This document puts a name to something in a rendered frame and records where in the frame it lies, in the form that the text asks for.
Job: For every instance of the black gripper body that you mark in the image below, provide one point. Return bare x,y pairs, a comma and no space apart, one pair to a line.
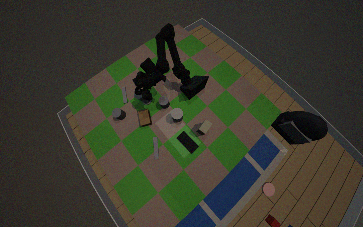
146,94

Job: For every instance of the grey cylinder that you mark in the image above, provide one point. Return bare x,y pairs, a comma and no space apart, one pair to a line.
177,114
118,113
164,102

